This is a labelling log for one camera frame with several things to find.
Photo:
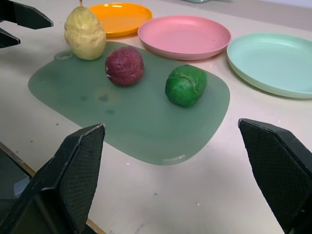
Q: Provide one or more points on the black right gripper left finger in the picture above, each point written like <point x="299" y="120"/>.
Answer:
<point x="73" y="175"/>

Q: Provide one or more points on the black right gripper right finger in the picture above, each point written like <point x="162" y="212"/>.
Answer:
<point x="278" y="165"/>

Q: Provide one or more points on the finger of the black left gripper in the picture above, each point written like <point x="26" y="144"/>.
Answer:
<point x="26" y="17"/>
<point x="5" y="39"/>

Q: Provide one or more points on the orange plate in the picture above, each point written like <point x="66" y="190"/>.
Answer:
<point x="122" y="19"/>

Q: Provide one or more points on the light green plate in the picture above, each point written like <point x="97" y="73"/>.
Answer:
<point x="273" y="64"/>

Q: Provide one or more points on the dark red round fruit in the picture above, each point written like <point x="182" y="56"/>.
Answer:
<point x="124" y="66"/>

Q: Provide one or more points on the green oval fruit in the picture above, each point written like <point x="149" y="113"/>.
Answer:
<point x="185" y="85"/>

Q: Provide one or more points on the pink plate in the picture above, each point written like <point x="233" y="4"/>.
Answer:
<point x="184" y="36"/>

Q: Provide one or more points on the yellow pear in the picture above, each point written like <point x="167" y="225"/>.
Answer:
<point x="84" y="34"/>

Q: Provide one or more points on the green cutting mat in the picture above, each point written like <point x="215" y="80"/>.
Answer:
<point x="136" y="117"/>

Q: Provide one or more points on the pale green dish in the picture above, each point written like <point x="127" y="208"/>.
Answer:
<point x="198" y="1"/>

